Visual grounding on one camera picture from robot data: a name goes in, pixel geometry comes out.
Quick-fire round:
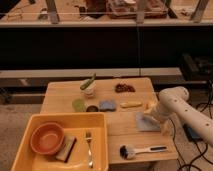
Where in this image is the green cup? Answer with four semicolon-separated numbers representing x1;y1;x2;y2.
72;99;86;112

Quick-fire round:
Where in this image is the yellow plastic tray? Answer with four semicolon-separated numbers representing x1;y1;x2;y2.
11;113;108;171

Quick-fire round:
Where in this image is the small dark round dish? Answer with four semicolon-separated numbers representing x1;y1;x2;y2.
86;105;99;112

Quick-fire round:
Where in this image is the dish brush with white handle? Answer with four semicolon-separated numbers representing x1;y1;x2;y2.
120;145;168;160

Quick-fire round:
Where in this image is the wooden table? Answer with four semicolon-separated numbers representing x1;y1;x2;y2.
41;78;178;171

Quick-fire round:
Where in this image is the black cable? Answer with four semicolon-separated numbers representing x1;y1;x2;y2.
169;99;213;171

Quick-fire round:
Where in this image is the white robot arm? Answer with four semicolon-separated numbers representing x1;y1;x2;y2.
145;86;213;147

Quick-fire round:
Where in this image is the silver fork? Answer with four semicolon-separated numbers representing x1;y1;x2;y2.
85;132;93;169

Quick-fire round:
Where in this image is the brown sponge block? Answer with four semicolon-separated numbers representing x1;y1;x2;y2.
55;135;77;162

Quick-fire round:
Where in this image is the green vegetable in cup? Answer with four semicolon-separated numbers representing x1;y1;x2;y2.
80;73;96;90

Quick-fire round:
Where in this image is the black foot pedal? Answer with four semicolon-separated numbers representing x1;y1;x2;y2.
183;124;201;141

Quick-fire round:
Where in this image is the light blue towel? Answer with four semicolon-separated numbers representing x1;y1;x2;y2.
135;112;161;132

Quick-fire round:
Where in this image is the yellow onion toy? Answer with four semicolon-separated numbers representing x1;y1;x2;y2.
145;101;156;110

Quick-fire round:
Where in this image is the bunch of dark grapes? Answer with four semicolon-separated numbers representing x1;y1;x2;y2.
115;84;135;93

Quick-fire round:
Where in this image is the orange bowl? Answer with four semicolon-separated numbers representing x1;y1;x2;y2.
30;122;65;155

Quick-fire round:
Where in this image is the black equipment box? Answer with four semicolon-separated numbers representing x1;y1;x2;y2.
180;53;213;81

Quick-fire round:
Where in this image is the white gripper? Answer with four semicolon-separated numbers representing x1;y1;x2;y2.
144;104;171;135

